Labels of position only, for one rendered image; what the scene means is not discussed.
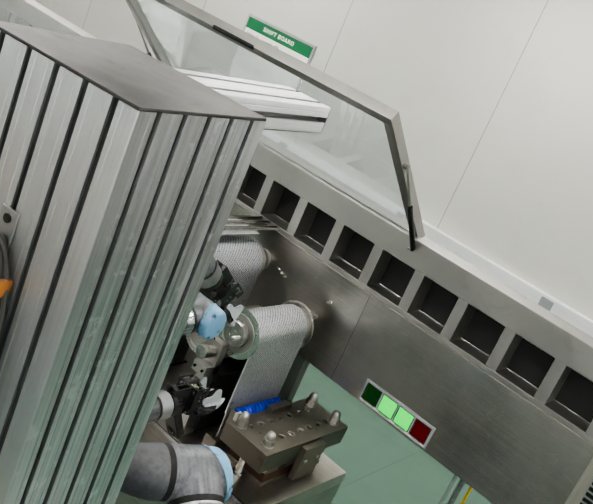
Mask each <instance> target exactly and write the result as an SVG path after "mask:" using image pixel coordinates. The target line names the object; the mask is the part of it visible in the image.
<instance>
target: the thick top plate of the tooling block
mask: <svg viewBox="0 0 593 504"><path fill-rule="evenodd" d="M306 399H307V398H305V399H302V400H298V401H295V402H291V403H292V404H293V405H292V407H291V409H288V410H284V411H281V412H278V413H274V414H270V413H269V412H268V411H267V410H264V411H260V412H257V413H253V414H250V418H249V424H248V427H247V429H240V428H238V427H237V426H236V425H235V422H236V421H234V420H233V419H232V420H229V421H227V422H226V424H225V427H224V429H223V431H222V434H221V436H220V439H221V440H222V441H223V442H224V443H225V444H226V445H227V446H228V447H230V448H231V449H232V450H233V451H234V452H235V453H236V454H237V455H238V456H240V457H241V458H242V459H243V460H244V461H245V462H246V463H247V464H248V465H249V466H251V467H252V468H253V469H254V470H255V471H256V472H257V473H258V474H260V473H262V472H265V471H268V470H270V469H273V468H275V467H278V466H281V465H283V464H286V463H288V462H291V461H294V460H296V458H297V456H298V453H299V451H300V449H301V447H302V446H304V445H306V444H309V443H312V442H315V441H317V440H320V439H323V440H324V441H325V442H326V445H325V447H324V449H325V448H327V447H330V446H333V445H335V444H338V443H340V442H341V440H342V438H343V436H344V434H345V432H346V430H347V428H348V426H346V425H345V424H344V423H343V422H341V421H339V423H338V426H332V425H330V424H329V423H328V422H327V419H328V418H329V416H330V415H331V413H330V412H329V411H328V410H326V409H325V408H324V407H323V406H321V405H320V404H319V403H318V402H317V404H316V407H315V408H310V407H308V406H307V405H306V404H305V401H306ZM269 431H274V432H275V434H276V439H275V444H274V447H273V449H266V448H264V447H263V446H262V445H261V441H262V440H263V438H264V436H266V435H267V433H268V432H269Z"/></svg>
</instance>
